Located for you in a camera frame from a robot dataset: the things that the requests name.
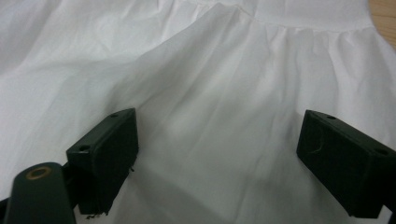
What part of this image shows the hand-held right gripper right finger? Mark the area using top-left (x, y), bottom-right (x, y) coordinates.
top-left (295, 109), bottom-right (396, 219)

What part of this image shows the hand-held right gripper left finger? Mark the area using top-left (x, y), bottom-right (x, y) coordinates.
top-left (65, 107), bottom-right (140, 217)

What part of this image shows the white garment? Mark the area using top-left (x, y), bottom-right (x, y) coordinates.
top-left (0, 0), bottom-right (396, 224)

